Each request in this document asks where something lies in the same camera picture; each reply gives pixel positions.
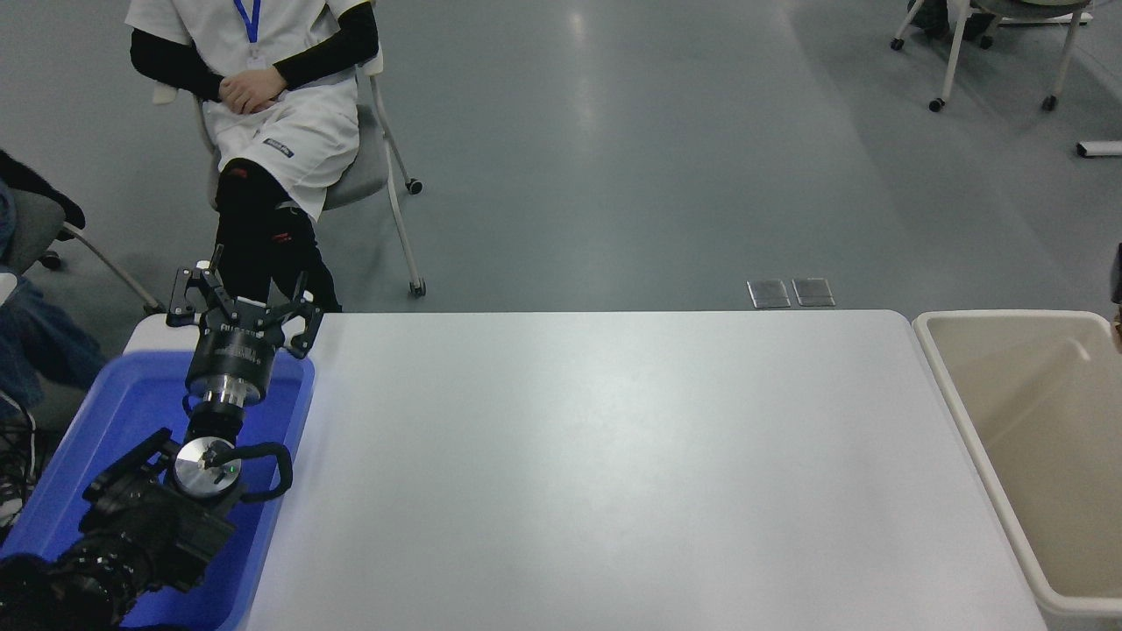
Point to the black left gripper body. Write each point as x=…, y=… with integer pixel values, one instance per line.
x=235, y=350

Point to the tan paper ball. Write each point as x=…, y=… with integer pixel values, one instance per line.
x=1118, y=335

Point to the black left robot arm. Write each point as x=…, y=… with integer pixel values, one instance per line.
x=149, y=526

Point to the person's hand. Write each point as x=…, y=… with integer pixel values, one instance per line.
x=235, y=95
x=267, y=88

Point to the blue plastic tray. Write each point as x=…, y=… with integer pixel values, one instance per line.
x=123, y=412

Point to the grey white wheeled chair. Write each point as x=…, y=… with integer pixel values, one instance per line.
x=368, y=166

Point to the person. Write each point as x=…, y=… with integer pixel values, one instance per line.
x=931, y=17
x=289, y=140
x=44, y=342

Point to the metal floor plate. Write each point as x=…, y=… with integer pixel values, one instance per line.
x=813, y=292
x=769, y=294

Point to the large pale bin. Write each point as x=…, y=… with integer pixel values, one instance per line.
x=1043, y=438

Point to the white bar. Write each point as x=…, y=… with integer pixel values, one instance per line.
x=1100, y=149

